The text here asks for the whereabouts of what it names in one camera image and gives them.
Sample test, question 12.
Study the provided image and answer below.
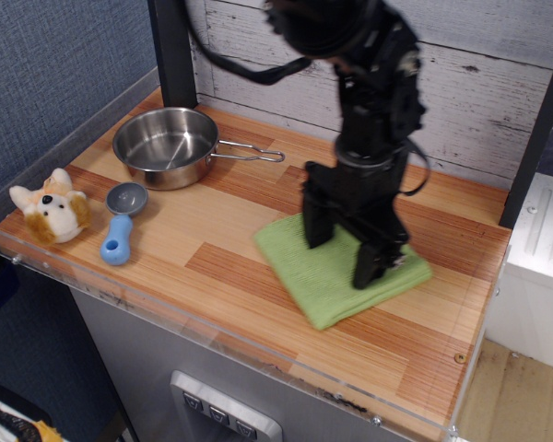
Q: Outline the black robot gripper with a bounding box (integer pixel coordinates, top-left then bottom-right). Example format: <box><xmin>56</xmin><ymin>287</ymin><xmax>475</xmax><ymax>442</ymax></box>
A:
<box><xmin>302</xmin><ymin>154</ymin><xmax>409</xmax><ymax>289</ymax></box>

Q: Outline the green towel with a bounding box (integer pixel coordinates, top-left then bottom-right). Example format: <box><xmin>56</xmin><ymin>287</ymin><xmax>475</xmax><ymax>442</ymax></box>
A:
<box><xmin>254</xmin><ymin>214</ymin><xmax>432</xmax><ymax>331</ymax></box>

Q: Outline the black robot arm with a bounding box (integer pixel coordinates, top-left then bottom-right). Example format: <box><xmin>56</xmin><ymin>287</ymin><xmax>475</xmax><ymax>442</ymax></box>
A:
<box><xmin>266</xmin><ymin>1</ymin><xmax>425</xmax><ymax>289</ymax></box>

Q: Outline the blue grey toy spoon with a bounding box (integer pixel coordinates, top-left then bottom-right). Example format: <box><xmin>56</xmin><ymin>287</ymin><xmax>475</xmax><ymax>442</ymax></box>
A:
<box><xmin>100</xmin><ymin>182</ymin><xmax>148</xmax><ymax>266</ymax></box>

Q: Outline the white side cabinet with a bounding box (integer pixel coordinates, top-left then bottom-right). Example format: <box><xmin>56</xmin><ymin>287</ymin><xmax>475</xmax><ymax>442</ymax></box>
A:
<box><xmin>486</xmin><ymin>173</ymin><xmax>553</xmax><ymax>367</ymax></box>

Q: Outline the stainless steel pan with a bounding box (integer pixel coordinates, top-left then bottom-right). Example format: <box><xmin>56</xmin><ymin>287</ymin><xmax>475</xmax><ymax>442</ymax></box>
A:
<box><xmin>112</xmin><ymin>107</ymin><xmax>286</xmax><ymax>191</ymax></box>

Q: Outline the grey cabinet with buttons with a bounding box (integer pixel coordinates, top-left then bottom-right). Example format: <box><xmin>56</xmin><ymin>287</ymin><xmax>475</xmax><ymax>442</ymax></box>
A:
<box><xmin>73</xmin><ymin>290</ymin><xmax>447</xmax><ymax>441</ymax></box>

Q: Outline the plush dog head toy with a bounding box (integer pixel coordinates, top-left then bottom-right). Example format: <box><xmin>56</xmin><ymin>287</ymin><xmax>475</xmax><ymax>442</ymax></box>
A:
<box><xmin>9</xmin><ymin>169</ymin><xmax>91</xmax><ymax>246</ymax></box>

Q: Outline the clear acrylic table guard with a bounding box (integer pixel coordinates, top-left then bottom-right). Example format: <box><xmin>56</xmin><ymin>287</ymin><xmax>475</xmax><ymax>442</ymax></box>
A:
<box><xmin>0</xmin><ymin>75</ymin><xmax>509</xmax><ymax>441</ymax></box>

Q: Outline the yellow object at corner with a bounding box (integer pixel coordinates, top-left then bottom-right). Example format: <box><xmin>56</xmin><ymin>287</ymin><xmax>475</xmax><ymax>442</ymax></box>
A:
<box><xmin>16</xmin><ymin>421</ymin><xmax>65</xmax><ymax>442</ymax></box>

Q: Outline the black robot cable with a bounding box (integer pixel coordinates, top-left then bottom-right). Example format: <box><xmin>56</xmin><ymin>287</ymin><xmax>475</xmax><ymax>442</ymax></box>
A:
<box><xmin>179</xmin><ymin>0</ymin><xmax>430</xmax><ymax>198</ymax></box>

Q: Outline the dark right frame post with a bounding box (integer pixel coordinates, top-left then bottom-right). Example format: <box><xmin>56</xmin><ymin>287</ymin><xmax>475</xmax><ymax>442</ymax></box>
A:
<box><xmin>499</xmin><ymin>72</ymin><xmax>553</xmax><ymax>229</ymax></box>

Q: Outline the dark vertical frame post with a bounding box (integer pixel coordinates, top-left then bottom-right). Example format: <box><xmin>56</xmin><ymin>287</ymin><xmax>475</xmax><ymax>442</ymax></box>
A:
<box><xmin>147</xmin><ymin>0</ymin><xmax>198</xmax><ymax>109</ymax></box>

